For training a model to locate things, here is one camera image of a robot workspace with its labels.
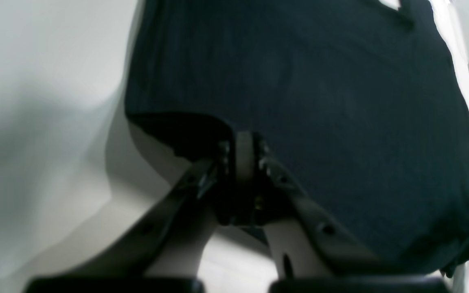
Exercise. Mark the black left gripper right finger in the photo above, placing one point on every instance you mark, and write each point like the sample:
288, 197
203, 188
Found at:
313, 253

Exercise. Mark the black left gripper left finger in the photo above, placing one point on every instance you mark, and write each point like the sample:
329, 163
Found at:
161, 253

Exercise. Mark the black T-shirt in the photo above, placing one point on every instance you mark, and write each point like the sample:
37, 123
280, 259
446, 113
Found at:
358, 100

